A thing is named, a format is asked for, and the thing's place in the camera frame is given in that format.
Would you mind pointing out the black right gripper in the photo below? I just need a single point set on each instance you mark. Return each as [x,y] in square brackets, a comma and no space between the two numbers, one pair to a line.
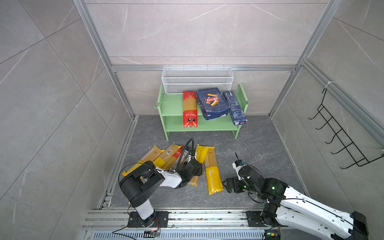
[235,181]

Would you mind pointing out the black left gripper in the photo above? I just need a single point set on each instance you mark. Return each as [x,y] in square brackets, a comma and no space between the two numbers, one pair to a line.
[200,172]

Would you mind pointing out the yellow Pastatime spaghetti bag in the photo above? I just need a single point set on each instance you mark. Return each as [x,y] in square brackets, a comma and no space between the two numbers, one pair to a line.
[214,181]

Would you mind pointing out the yellow top brown spaghetti bag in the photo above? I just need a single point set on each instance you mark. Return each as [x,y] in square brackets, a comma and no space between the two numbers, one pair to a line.
[201,153]

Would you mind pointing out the red spaghetti bag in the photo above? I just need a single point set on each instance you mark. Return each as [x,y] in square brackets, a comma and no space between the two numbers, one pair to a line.
[173,159]
[190,112]

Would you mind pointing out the blue Barilla rigatoni box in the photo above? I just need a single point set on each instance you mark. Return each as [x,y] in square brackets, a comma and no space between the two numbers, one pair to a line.
[212,103]

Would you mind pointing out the long blue spaghetti box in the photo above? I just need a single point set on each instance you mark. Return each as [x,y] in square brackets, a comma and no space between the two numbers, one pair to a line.
[236,112]

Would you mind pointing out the clear black label pasta bag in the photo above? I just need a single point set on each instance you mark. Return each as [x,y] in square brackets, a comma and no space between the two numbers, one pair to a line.
[186,156]

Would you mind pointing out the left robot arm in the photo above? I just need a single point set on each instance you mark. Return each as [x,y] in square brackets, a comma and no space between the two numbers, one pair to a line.
[141,183]

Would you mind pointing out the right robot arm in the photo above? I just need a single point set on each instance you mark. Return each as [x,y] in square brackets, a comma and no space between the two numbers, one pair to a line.
[284,206]

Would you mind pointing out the yellow pasta bag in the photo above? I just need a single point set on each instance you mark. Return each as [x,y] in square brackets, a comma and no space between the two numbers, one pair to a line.
[166,155]
[150,156]

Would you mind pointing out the yellow pasta bag far left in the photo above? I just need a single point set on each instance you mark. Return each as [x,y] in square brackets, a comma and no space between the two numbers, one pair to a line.
[150,156]

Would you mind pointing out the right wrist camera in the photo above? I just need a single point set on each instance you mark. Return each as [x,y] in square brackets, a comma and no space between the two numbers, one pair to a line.
[238,165]

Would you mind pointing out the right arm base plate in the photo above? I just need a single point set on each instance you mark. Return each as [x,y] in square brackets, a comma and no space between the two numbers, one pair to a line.
[255,219]

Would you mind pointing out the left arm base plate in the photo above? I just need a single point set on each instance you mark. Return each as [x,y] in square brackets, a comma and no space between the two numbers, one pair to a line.
[157,219]

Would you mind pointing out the white wire mesh basket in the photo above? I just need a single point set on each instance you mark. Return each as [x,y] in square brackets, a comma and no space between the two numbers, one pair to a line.
[176,80]

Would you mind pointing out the black wire hook rack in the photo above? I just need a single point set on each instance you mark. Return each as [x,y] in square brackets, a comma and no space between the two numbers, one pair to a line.
[340,133]

